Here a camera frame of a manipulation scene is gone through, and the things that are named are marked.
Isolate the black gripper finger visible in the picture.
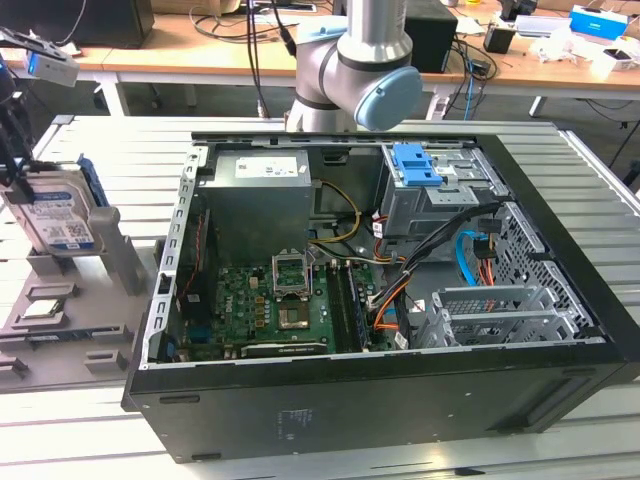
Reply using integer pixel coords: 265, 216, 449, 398
0, 99, 38, 205

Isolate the hard disk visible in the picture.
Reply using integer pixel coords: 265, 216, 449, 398
0, 154, 110, 259

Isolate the silver disk bay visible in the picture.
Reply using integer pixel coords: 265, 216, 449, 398
413, 285, 606, 350

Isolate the large black box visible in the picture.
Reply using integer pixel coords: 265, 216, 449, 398
0, 0, 155, 50

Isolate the grey parts rack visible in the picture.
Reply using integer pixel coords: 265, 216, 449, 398
0, 205, 169, 396

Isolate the silver CPU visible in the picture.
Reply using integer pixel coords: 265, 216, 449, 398
20, 298, 68, 322

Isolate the wooden desk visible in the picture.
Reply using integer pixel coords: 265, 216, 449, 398
0, 9, 640, 119

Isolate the grey power supply unit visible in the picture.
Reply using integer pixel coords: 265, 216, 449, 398
199, 148, 315, 254

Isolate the green motherboard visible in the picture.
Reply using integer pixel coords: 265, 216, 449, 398
172, 257, 406, 361

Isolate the CPU socket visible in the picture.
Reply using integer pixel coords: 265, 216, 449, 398
269, 248, 315, 303

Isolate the black graphics card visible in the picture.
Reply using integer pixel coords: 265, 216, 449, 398
238, 340, 329, 358

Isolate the black RAM slot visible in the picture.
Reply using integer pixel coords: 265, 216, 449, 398
327, 263, 362, 354

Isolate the blue plastic drive latch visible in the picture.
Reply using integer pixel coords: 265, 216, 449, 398
391, 142, 447, 188

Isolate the silver drive cage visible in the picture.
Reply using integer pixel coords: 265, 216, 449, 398
379, 142, 509, 246

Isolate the black open PC case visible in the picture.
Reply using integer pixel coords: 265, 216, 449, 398
121, 130, 640, 464

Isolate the black speaker box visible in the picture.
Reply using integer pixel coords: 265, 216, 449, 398
404, 9, 459, 75

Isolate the blue cardboard box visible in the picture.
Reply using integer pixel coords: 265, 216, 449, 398
569, 4, 629, 40

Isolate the small white box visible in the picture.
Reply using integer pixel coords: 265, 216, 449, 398
597, 44, 640, 74

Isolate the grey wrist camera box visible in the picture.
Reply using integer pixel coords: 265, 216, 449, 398
23, 47, 80, 87

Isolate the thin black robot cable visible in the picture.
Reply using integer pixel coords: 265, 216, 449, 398
246, 0, 271, 120

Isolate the yellow wire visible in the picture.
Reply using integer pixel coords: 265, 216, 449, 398
308, 180, 365, 247

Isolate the orange wire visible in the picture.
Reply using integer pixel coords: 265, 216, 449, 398
370, 277, 414, 332

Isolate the black wire bundle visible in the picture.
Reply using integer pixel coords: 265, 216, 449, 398
397, 199, 503, 281

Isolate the blue data wire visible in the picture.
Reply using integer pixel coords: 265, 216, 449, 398
455, 219, 497, 287

